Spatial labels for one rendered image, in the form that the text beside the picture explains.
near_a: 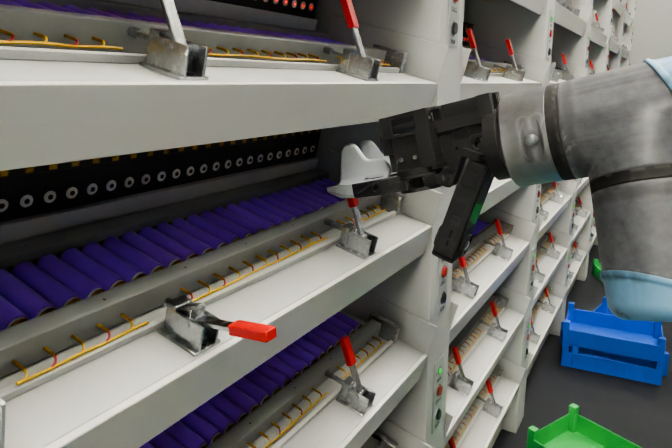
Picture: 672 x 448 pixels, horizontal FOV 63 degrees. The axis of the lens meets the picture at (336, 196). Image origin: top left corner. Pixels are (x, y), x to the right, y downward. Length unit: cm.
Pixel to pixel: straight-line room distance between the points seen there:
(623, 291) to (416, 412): 51
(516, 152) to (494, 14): 99
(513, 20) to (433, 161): 96
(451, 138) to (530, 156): 9
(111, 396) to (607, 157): 41
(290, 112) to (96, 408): 27
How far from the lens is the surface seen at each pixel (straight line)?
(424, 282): 83
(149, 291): 47
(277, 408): 67
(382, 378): 79
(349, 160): 61
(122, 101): 35
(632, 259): 49
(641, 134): 50
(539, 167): 53
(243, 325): 41
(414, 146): 57
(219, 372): 46
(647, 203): 49
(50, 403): 40
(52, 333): 42
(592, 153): 51
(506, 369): 165
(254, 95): 44
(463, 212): 57
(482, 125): 54
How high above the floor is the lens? 95
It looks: 12 degrees down
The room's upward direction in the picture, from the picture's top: straight up
